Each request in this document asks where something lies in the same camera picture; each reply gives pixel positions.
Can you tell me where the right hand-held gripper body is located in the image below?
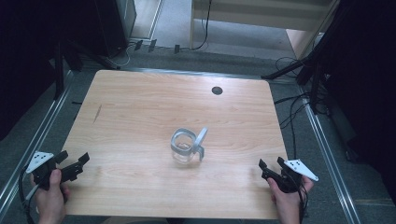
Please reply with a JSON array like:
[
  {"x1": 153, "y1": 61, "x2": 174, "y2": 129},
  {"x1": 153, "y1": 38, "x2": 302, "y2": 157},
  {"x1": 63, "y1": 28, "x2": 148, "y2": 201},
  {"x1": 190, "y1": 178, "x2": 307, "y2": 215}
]
[{"x1": 261, "y1": 159, "x2": 319, "y2": 194}]

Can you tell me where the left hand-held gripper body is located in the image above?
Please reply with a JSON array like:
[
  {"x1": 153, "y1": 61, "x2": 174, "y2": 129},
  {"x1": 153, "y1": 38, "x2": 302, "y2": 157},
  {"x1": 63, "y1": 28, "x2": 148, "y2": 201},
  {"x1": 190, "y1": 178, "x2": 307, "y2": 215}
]
[{"x1": 25, "y1": 150, "x2": 84, "y2": 191}]

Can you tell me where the person's right hand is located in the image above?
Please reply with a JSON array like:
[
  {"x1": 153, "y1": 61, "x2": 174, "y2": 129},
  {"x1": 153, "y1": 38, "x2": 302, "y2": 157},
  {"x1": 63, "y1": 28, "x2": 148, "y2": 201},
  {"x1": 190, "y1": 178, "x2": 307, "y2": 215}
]
[{"x1": 266, "y1": 175, "x2": 315, "y2": 224}]

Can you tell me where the person's left hand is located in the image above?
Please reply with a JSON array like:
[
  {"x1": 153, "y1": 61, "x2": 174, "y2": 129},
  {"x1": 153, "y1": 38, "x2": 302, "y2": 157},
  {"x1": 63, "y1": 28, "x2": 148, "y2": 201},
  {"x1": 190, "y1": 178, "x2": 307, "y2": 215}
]
[{"x1": 30, "y1": 168, "x2": 72, "y2": 224}]

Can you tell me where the clear glass mug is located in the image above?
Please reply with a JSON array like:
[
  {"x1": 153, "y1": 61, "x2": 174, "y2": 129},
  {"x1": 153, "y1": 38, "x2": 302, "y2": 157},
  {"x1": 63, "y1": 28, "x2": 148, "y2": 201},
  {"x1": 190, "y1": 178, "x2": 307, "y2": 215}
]
[{"x1": 169, "y1": 125, "x2": 209, "y2": 165}]

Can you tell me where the black tripod stand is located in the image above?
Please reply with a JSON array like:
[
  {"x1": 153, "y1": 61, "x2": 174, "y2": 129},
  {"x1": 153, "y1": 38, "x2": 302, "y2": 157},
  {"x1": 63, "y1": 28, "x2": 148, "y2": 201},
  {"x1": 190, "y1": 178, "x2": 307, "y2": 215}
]
[
  {"x1": 261, "y1": 46, "x2": 332, "y2": 116},
  {"x1": 50, "y1": 38, "x2": 121, "y2": 101}
]

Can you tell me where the black cabinet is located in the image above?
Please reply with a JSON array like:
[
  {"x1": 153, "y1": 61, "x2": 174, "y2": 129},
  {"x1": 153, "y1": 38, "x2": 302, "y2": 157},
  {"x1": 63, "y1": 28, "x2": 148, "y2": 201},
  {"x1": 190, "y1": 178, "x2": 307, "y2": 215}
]
[{"x1": 92, "y1": 0, "x2": 138, "y2": 59}]

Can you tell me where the aluminium floor rail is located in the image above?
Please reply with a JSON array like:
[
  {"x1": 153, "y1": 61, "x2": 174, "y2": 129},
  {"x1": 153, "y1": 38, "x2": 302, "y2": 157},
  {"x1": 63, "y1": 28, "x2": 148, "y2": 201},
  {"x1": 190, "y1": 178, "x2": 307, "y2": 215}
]
[
  {"x1": 298, "y1": 87, "x2": 362, "y2": 224},
  {"x1": 0, "y1": 70, "x2": 75, "y2": 213},
  {"x1": 124, "y1": 66, "x2": 300, "y2": 84}
]

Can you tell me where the right hand-held gripper cable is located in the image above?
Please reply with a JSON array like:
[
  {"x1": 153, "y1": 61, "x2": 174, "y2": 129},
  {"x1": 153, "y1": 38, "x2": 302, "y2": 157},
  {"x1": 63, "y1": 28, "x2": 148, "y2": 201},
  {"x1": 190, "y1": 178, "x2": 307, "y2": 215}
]
[{"x1": 297, "y1": 181, "x2": 310, "y2": 224}]

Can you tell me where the hand-held gripper cable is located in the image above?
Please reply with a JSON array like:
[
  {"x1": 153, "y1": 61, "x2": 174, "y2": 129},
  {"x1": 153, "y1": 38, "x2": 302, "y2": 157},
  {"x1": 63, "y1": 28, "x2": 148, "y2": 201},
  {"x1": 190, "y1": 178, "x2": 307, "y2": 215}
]
[
  {"x1": 18, "y1": 166, "x2": 40, "y2": 224},
  {"x1": 297, "y1": 181, "x2": 310, "y2": 224}
]

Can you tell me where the left hand-held gripper cable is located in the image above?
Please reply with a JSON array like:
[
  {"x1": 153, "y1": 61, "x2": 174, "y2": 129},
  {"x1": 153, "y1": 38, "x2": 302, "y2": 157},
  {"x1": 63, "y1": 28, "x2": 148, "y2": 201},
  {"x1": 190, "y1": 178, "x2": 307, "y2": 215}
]
[{"x1": 18, "y1": 166, "x2": 40, "y2": 224}]

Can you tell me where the black floor cable bundle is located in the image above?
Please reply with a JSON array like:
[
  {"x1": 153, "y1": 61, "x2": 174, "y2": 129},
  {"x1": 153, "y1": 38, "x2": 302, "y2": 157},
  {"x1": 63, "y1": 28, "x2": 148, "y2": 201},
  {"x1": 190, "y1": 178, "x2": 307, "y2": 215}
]
[{"x1": 273, "y1": 55, "x2": 314, "y2": 161}]

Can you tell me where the white floor cable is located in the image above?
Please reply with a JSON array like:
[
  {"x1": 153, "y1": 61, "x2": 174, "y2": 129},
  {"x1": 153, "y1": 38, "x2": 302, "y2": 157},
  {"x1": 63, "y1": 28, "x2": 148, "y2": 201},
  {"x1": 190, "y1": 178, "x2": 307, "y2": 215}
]
[{"x1": 106, "y1": 43, "x2": 133, "y2": 68}]

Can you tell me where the black hanging cable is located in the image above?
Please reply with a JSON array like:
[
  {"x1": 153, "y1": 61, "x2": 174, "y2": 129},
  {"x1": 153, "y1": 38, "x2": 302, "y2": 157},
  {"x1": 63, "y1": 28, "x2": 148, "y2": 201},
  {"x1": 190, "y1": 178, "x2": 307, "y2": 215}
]
[{"x1": 186, "y1": 0, "x2": 213, "y2": 51}]

